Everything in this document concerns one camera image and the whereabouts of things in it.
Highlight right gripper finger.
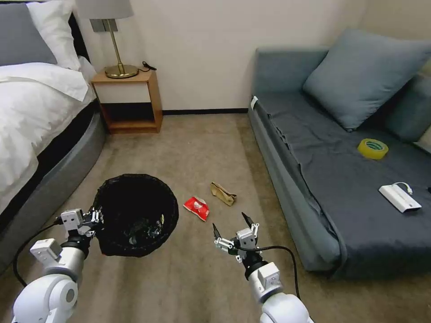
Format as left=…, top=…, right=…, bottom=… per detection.
left=211, top=223, right=237, bottom=254
left=241, top=212, right=260, bottom=241

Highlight black trash bin with bag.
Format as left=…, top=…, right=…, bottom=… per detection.
left=91, top=173, right=180, bottom=258

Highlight red snack wrapper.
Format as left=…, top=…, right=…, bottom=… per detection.
left=183, top=196, right=211, bottom=223

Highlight crumpled brown paper bag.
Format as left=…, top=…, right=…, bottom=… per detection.
left=210, top=181, right=237, bottom=206

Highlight clear plastic rubbish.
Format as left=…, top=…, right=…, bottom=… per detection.
left=122, top=214, right=166, bottom=245

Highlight grey bed base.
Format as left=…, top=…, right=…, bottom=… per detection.
left=0, top=100, right=107, bottom=275

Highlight blue-grey sofa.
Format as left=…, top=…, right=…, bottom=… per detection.
left=247, top=46, right=431, bottom=280

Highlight dark baseboard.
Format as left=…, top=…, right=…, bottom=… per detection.
left=162, top=107, right=250, bottom=115

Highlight wooden nightstand with white drawer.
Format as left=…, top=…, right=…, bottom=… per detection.
left=90, top=70, right=164, bottom=135

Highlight white duvet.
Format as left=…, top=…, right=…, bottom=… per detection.
left=0, top=61, right=99, bottom=215

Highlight yellow tape roll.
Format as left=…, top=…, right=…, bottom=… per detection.
left=357, top=137, right=389, bottom=162

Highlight small white pillow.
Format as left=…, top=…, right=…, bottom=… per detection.
left=78, top=55, right=97, bottom=82

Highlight white adapter box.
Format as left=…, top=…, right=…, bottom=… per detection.
left=378, top=183, right=422, bottom=214

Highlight brass table lamp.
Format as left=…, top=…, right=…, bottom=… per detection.
left=74, top=0, right=140, bottom=80

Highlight black headboard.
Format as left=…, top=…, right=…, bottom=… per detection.
left=68, top=11, right=92, bottom=64

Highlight large blue cushion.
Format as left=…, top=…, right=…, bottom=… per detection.
left=302, top=28, right=431, bottom=133

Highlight large white pillow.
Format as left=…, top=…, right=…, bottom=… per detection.
left=26, top=0, right=82, bottom=72

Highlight beige cushion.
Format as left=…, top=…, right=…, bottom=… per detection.
left=413, top=127, right=431, bottom=154

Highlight grey bed cushion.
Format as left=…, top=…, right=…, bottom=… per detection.
left=0, top=2, right=58, bottom=67

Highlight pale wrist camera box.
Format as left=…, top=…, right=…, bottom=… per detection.
left=235, top=228, right=257, bottom=250
left=60, top=208, right=84, bottom=231

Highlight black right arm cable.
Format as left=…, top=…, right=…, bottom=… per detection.
left=235, top=245, right=301, bottom=301

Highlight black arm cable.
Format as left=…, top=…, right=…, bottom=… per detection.
left=235, top=245, right=301, bottom=301
left=12, top=218, right=63, bottom=288

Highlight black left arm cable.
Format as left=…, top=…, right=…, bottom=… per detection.
left=12, top=218, right=63, bottom=288

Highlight short white adapter cable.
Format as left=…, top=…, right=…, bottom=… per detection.
left=391, top=181, right=414, bottom=196

